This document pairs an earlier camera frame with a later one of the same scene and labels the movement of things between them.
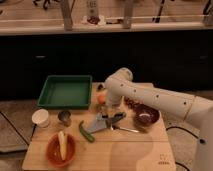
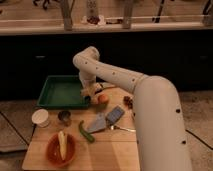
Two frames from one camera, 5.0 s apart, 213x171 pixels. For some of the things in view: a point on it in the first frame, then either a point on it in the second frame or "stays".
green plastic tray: x=72 y=92 stays
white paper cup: x=40 y=117 stays
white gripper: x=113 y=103 to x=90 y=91
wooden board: x=129 y=137 stays
